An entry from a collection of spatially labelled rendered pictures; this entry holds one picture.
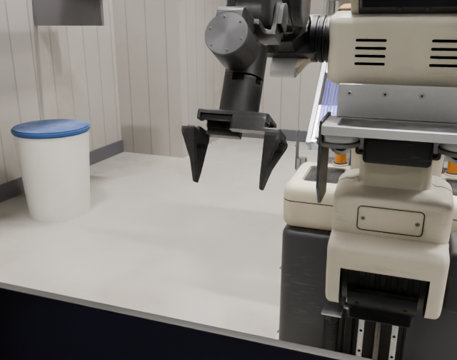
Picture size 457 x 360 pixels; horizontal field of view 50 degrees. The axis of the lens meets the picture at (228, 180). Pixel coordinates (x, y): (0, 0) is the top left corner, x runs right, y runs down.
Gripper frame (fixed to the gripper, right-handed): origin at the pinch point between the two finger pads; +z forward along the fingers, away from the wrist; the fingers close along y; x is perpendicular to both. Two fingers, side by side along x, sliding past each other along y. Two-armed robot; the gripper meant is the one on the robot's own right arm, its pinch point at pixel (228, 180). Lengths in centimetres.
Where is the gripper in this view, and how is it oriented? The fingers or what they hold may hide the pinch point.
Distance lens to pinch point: 68.7
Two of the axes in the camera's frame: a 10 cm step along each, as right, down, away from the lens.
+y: 9.5, 1.1, -3.0
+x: 2.8, 1.6, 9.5
